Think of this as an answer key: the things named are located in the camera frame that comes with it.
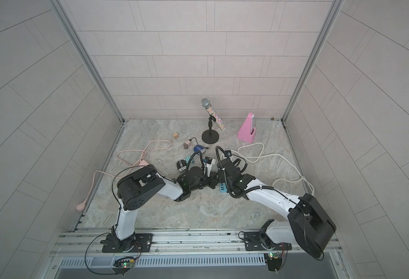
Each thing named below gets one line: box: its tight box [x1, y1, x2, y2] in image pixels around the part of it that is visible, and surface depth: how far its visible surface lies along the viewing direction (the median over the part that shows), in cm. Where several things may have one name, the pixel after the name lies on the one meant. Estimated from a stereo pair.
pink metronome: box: [237, 112, 257, 144], surface depth 104 cm
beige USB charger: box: [183, 139, 192, 150], surface depth 103 cm
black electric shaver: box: [176, 159, 188, 173], surface depth 93 cm
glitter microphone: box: [201, 97, 228, 131], surface depth 91 cm
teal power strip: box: [219, 182, 228, 193], surface depth 86 cm
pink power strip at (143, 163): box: [138, 159, 150, 169], surface depth 95 cm
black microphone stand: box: [201, 114, 220, 145], surface depth 109 cm
